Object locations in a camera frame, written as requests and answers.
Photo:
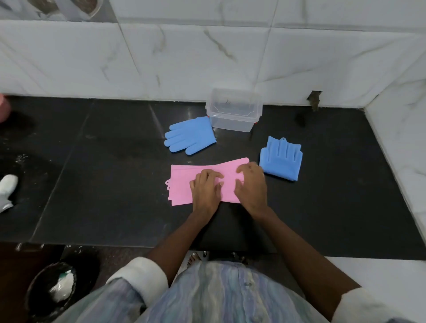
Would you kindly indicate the person's left hand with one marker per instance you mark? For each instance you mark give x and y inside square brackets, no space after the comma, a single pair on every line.
[206,194]

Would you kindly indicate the person's right hand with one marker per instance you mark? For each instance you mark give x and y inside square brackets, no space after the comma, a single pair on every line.
[253,189]

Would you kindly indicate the blue rubber glove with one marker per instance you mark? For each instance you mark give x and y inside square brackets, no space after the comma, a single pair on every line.
[191,134]
[281,159]

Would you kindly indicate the transparent plastic box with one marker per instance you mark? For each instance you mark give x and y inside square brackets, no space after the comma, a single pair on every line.
[233,124]

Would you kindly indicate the person's left forearm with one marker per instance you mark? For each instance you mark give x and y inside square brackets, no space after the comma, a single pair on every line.
[179,246]

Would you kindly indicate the person's right forearm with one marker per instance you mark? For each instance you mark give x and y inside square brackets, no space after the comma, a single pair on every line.
[306,263]

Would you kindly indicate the person's foot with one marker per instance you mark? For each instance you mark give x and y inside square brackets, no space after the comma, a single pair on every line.
[193,259]

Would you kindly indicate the blue streaked shirt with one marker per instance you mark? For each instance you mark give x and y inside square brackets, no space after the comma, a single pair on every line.
[226,296]

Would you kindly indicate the white crumpled paper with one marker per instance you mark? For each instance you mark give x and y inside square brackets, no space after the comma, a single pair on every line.
[61,286]

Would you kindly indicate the black trash bin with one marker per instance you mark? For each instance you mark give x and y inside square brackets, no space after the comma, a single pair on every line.
[35,293]

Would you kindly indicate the white squeezed tube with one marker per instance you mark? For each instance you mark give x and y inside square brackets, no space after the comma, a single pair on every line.
[6,189]

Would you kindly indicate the pink bowl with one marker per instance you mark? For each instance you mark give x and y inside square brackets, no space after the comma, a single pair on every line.
[3,108]

